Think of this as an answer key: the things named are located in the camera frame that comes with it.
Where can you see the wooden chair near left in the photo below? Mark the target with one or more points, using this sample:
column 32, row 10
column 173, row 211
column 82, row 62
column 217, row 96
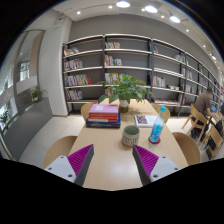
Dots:
column 60, row 147

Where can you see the clear plastic water bottle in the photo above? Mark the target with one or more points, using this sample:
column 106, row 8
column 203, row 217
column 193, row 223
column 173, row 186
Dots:
column 158, row 125

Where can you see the pink top book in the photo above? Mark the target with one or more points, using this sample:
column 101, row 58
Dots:
column 104, row 108

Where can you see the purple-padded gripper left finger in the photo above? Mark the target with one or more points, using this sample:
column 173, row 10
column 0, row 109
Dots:
column 74, row 167

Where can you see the wooden chair right foreground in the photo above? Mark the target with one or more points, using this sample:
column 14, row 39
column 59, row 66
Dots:
column 213, row 142

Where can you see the dark blue bottom book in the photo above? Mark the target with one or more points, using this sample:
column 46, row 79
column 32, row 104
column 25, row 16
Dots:
column 94, row 124

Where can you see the wooden chair near right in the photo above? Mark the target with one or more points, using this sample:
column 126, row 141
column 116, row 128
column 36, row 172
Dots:
column 188, row 147

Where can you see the small plant on ledge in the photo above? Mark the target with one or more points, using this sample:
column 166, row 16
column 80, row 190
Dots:
column 37, row 94

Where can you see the seated man brown shirt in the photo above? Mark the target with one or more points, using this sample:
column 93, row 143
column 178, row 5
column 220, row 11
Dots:
column 202, row 103

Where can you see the round red coaster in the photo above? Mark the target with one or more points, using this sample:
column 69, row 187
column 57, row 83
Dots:
column 154, row 142

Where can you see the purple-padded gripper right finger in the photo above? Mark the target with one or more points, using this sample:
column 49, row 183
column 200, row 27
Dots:
column 152, row 167

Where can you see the red book in stack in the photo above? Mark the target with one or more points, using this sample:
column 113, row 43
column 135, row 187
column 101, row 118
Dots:
column 106, row 117

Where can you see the open magazine on table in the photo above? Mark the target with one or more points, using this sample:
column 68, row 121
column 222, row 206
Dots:
column 144, row 120

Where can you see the large grey bookshelf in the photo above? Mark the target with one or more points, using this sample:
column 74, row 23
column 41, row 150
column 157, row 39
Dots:
column 173, row 76

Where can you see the wooden chair behind man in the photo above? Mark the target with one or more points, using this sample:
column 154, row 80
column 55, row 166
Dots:
column 198, row 121

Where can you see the potted green plant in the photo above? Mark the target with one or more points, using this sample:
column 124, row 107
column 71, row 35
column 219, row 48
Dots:
column 124, row 90

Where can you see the grey-green ceramic cup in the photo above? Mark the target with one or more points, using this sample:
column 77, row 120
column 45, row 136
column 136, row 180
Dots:
column 130, row 135

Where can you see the wooden chair far left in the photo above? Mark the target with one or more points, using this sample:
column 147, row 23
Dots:
column 85, row 110

